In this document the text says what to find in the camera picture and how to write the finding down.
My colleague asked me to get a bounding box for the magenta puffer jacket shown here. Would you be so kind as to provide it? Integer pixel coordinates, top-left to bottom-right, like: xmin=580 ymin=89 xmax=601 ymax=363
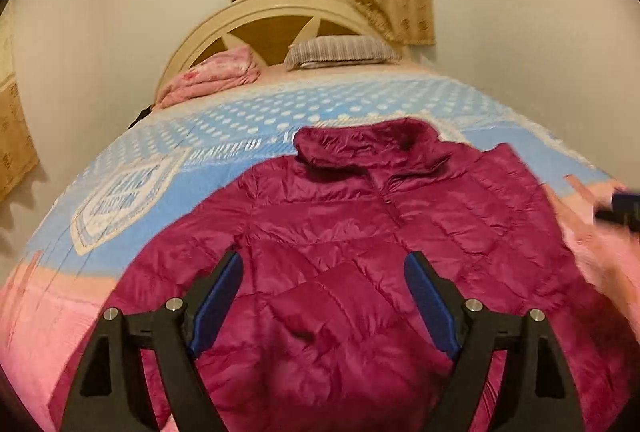
xmin=48 ymin=115 xmax=640 ymax=432

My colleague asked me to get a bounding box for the person's right hand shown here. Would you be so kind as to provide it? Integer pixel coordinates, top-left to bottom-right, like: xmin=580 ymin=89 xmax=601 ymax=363
xmin=542 ymin=175 xmax=639 ymax=334

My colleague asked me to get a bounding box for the blue pink bed blanket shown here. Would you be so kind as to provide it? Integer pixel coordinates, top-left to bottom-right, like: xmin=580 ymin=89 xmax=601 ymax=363
xmin=1 ymin=66 xmax=606 ymax=431

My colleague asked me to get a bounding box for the black item beside bed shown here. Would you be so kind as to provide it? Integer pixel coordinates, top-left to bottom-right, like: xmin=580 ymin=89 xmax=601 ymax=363
xmin=128 ymin=106 xmax=153 ymax=129

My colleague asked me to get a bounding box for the striped pillow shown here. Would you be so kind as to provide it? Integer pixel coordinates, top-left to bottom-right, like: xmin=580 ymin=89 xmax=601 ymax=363
xmin=283 ymin=35 xmax=400 ymax=71

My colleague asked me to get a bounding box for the folded pink quilt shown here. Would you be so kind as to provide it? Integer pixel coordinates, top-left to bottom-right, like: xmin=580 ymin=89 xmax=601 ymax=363
xmin=153 ymin=46 xmax=262 ymax=110

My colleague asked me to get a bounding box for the cream wooden headboard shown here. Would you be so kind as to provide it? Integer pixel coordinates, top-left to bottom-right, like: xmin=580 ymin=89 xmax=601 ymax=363
xmin=153 ymin=0 xmax=384 ymax=106

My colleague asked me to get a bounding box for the beige curtain left wall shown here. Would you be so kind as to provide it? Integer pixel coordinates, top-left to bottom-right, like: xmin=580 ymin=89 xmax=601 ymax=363
xmin=0 ymin=6 xmax=39 ymax=200

